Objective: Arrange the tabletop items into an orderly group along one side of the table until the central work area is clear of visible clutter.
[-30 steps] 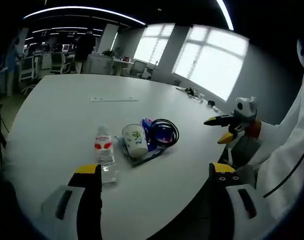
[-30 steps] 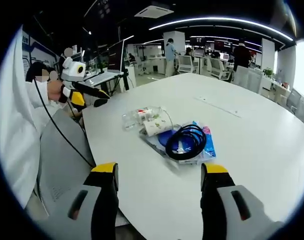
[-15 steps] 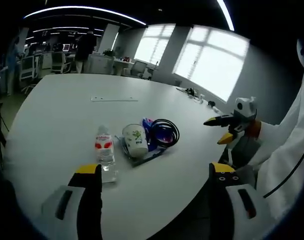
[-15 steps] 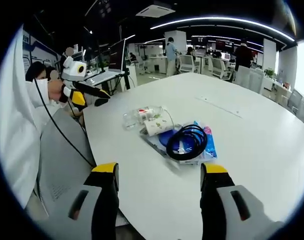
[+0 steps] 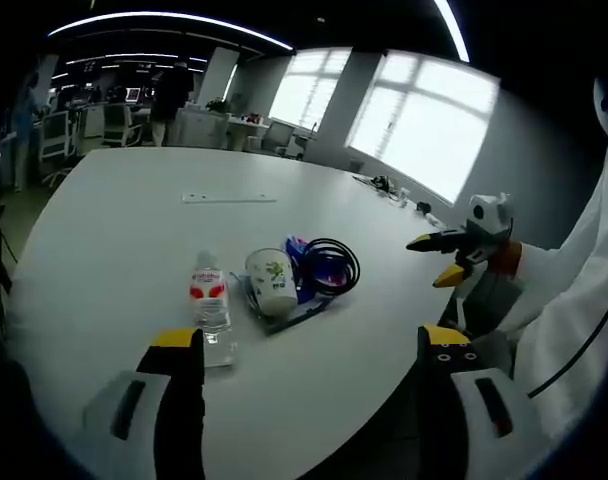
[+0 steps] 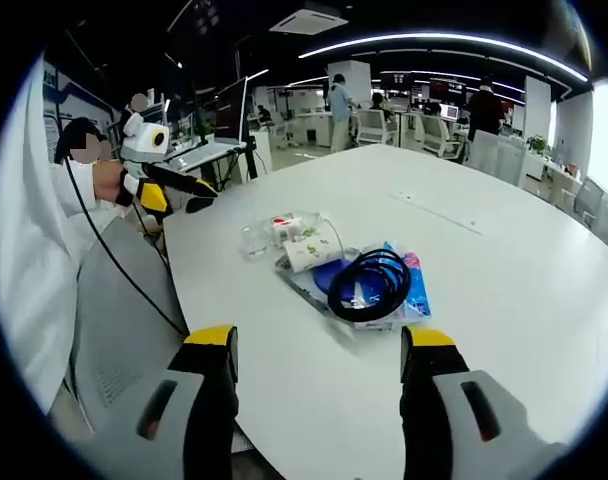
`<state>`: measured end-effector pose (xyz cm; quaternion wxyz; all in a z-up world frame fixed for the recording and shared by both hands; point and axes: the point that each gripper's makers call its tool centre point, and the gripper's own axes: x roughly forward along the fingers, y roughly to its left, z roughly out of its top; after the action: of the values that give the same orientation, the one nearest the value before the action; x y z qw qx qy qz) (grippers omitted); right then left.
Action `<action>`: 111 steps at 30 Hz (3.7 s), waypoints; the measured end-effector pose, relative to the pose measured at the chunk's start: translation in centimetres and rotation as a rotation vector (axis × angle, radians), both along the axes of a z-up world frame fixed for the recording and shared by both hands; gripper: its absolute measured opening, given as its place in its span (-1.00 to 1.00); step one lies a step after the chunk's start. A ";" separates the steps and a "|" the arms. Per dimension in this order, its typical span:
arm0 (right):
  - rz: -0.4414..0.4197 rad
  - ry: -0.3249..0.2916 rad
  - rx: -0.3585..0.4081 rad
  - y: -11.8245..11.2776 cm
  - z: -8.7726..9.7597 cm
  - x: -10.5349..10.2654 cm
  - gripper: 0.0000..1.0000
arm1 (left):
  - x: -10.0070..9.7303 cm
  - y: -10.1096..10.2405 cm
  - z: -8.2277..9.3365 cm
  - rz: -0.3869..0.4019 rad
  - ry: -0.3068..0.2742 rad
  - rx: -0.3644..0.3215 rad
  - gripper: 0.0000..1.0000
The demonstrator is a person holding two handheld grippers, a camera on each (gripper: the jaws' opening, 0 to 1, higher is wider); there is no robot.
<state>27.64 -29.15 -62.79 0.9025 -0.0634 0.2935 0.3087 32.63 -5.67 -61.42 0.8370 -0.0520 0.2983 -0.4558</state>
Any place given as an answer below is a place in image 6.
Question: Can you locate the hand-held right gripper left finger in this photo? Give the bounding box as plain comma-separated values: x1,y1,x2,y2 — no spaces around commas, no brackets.
71,323,240,480

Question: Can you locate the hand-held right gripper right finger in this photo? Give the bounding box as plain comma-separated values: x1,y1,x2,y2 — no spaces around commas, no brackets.
399,324,576,480

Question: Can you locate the clear plastic bag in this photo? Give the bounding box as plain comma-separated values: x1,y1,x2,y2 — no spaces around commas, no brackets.
240,211,333,262

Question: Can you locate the blue pink packet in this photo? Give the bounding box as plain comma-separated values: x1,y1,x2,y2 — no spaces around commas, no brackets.
382,241,433,320

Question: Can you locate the white packet with green print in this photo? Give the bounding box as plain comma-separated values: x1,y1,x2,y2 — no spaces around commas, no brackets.
282,234,346,275

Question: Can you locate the thin white cable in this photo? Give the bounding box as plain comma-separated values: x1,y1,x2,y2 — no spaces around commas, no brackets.
319,213,348,257

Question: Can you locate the blue round lid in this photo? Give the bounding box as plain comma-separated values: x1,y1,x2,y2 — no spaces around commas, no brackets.
311,257,360,297

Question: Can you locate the person's left hand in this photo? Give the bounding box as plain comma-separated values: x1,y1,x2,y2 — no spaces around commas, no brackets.
91,160,136,207

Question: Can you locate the white side desk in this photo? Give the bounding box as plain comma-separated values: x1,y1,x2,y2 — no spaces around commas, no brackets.
162,140,249,174

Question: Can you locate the person's head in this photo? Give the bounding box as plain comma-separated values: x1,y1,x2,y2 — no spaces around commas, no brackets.
54,116,110,165

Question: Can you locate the computer monitor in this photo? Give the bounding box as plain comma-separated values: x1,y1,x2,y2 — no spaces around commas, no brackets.
213,76,249,147

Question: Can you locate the white table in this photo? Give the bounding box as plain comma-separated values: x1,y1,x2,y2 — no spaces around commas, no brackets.
161,143,608,480

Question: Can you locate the person in white coat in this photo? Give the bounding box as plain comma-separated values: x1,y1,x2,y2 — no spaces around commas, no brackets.
0,57,128,416

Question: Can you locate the white office chair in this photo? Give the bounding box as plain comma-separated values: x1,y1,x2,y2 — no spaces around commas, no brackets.
464,129,529,187
421,114,464,158
356,108,400,148

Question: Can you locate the ceiling air conditioner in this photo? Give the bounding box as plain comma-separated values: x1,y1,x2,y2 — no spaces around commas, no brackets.
268,1,351,37

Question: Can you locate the green potted plant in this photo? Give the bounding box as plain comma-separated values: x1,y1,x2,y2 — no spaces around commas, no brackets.
525,133,551,157

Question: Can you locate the ceiling light strip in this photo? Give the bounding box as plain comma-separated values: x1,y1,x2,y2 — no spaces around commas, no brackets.
297,31,591,82

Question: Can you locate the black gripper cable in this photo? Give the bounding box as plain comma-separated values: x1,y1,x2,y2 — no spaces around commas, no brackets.
57,115,189,337

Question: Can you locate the red wall screen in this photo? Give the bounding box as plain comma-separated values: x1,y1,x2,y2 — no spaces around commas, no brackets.
428,76,468,102

